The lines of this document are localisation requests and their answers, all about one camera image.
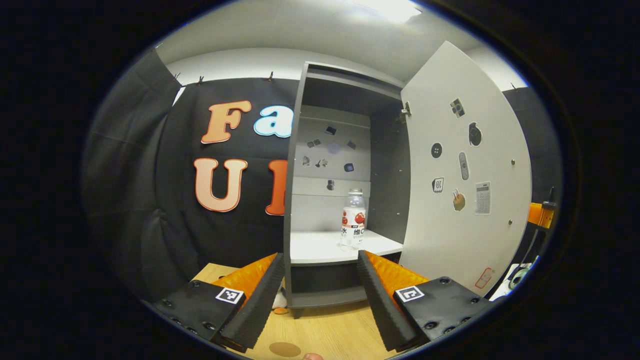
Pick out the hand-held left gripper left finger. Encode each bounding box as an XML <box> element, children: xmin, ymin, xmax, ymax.
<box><xmin>150</xmin><ymin>252</ymin><xmax>286</xmax><ymax>353</ymax></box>

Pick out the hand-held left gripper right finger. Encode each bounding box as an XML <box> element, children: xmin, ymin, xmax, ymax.
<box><xmin>356</xmin><ymin>250</ymin><xmax>493</xmax><ymax>353</ymax></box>

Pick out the brown round coaster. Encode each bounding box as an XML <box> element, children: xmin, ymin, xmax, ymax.
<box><xmin>269</xmin><ymin>341</ymin><xmax>302</xmax><ymax>358</ymax></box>

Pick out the white cabinet door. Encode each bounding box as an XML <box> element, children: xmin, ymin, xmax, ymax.
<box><xmin>399</xmin><ymin>41</ymin><xmax>533</xmax><ymax>297</ymax></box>

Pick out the clear bottle with red label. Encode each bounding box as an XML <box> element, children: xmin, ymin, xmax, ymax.
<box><xmin>340</xmin><ymin>188</ymin><xmax>367</xmax><ymax>251</ymax></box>

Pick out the white cabinet shelf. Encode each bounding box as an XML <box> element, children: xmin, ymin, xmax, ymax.
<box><xmin>290</xmin><ymin>230</ymin><xmax>404</xmax><ymax>266</ymax></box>

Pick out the grey cabinet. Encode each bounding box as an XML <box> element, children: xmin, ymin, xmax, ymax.
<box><xmin>283</xmin><ymin>61</ymin><xmax>412</xmax><ymax>319</ymax></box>

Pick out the teal round object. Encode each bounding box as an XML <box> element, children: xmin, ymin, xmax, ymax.
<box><xmin>510</xmin><ymin>267</ymin><xmax>532</xmax><ymax>289</ymax></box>

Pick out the white surface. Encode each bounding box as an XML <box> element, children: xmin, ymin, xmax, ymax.
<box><xmin>491</xmin><ymin>256</ymin><xmax>540</xmax><ymax>301</ymax></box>

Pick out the black backdrop cloth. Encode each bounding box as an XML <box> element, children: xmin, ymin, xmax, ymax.
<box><xmin>82</xmin><ymin>47</ymin><xmax>563</xmax><ymax>301</ymax></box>

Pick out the thin black cable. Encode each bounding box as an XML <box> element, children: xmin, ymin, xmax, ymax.
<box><xmin>520</xmin><ymin>225</ymin><xmax>547</xmax><ymax>271</ymax></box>

